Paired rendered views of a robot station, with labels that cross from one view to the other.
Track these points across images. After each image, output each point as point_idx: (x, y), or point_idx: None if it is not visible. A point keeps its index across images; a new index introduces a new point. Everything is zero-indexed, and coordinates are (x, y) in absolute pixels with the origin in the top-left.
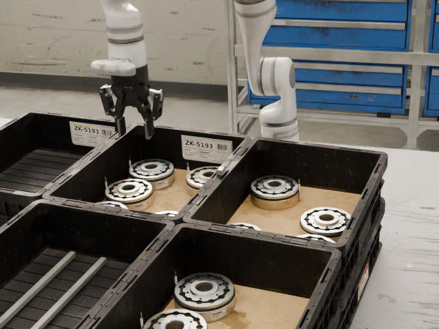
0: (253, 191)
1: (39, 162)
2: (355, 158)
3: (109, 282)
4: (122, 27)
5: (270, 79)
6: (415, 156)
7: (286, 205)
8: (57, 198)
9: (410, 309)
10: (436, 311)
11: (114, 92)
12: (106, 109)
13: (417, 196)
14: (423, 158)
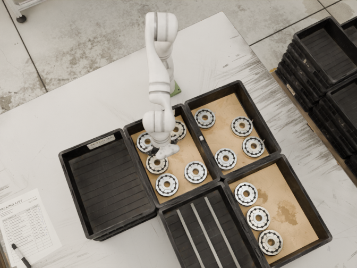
0: (201, 127)
1: (84, 169)
2: (228, 88)
3: (205, 211)
4: (167, 137)
5: (166, 67)
6: (192, 31)
7: (214, 123)
8: (164, 203)
9: None
10: (273, 122)
11: (155, 149)
12: (151, 155)
13: (216, 60)
14: (195, 31)
